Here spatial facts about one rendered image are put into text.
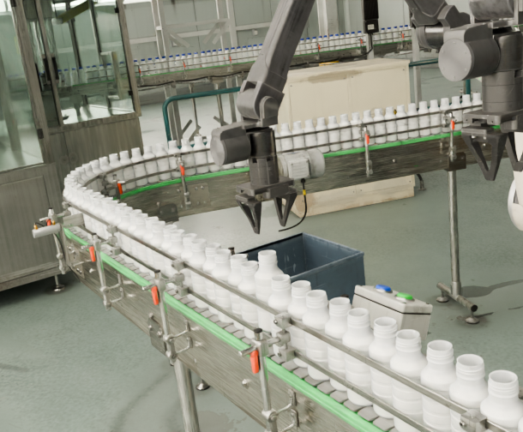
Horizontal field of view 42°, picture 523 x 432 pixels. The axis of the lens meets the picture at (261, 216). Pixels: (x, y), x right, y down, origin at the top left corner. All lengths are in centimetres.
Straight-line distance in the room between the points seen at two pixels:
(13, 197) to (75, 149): 216
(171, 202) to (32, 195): 173
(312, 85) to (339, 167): 236
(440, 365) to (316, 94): 470
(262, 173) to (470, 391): 57
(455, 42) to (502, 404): 48
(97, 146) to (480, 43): 600
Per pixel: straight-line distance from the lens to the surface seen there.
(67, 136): 671
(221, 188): 317
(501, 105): 102
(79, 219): 240
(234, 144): 127
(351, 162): 333
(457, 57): 97
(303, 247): 231
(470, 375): 101
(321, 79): 564
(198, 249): 162
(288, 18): 133
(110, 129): 684
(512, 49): 102
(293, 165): 306
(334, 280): 202
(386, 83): 586
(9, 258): 475
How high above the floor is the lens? 166
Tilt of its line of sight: 16 degrees down
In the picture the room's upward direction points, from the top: 7 degrees counter-clockwise
